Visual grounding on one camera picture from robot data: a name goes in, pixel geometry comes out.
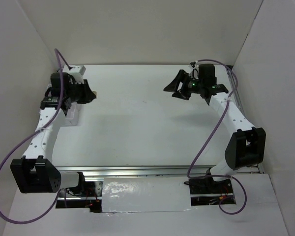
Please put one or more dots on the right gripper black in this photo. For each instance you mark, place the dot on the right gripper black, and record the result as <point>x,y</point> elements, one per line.
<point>183,77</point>

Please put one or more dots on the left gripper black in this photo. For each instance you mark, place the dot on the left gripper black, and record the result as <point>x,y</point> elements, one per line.
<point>88,95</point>

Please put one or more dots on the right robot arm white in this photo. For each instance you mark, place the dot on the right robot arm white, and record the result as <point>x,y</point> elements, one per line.
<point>247,143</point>

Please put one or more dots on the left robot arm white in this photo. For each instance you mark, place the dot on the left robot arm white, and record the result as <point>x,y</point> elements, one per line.
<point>34,171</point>

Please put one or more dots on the near translucent organizer box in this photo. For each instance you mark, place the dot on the near translucent organizer box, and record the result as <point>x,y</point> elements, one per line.
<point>72,116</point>

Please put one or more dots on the white foil sheet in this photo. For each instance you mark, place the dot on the white foil sheet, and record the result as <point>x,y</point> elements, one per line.
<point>145,194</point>

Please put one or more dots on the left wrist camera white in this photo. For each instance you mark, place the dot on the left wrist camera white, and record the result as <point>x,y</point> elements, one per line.
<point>77,71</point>

